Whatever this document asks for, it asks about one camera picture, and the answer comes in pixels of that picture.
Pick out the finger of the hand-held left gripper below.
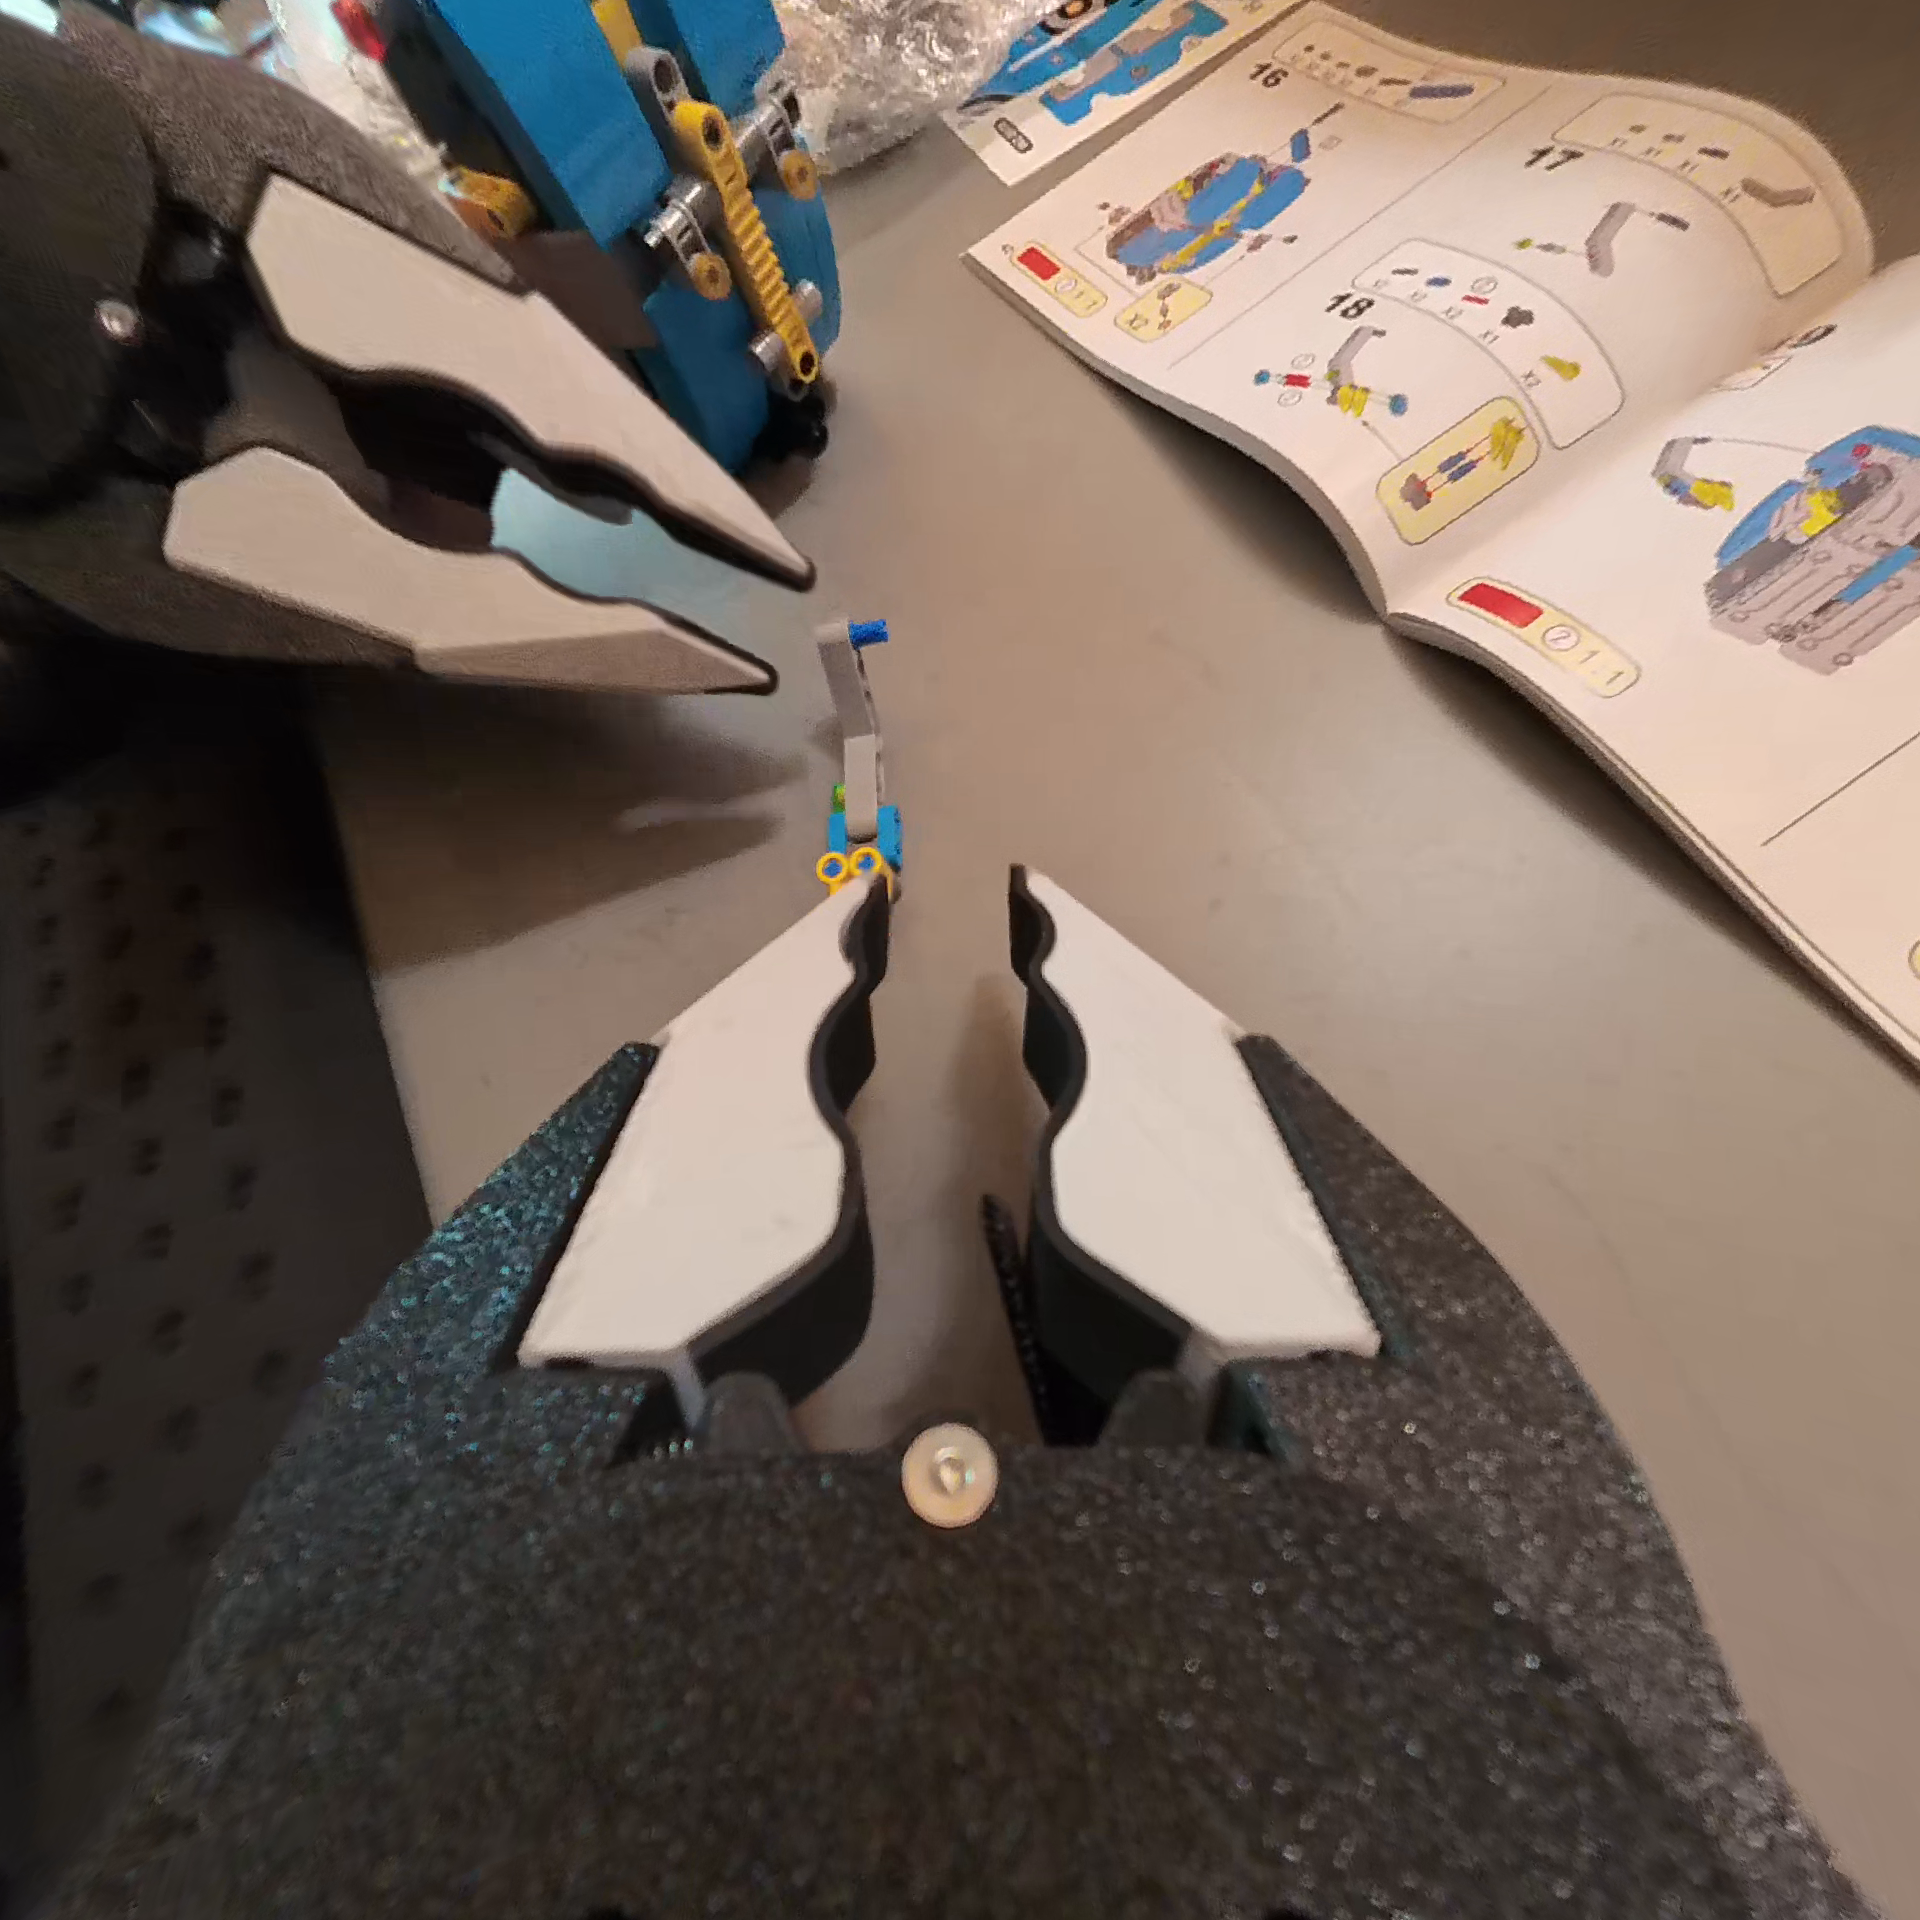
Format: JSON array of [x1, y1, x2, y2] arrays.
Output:
[[243, 168, 823, 594], [168, 442, 780, 696]]

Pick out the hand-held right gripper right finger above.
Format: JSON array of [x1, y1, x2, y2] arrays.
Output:
[[1006, 865, 1382, 1402]]

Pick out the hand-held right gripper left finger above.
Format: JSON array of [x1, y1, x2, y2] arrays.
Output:
[[515, 876, 896, 1409]]

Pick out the blue toy brick robot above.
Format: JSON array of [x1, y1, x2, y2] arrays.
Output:
[[337, 0, 844, 478]]

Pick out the grey angled beam assembly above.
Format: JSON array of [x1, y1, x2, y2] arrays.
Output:
[[823, 617, 896, 844]]

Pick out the grey desk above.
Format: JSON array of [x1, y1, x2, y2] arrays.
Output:
[[313, 106, 1920, 1920]]

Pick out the clear plastic bag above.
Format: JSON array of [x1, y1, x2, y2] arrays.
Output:
[[780, 0, 980, 183]]

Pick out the black perforated pad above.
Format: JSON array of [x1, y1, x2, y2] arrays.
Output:
[[0, 782, 433, 1845]]

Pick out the blue sticker sheet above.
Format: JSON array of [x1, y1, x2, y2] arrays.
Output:
[[944, 0, 1309, 190]]

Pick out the white instruction booklet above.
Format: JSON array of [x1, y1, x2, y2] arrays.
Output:
[[964, 0, 1920, 1063]]

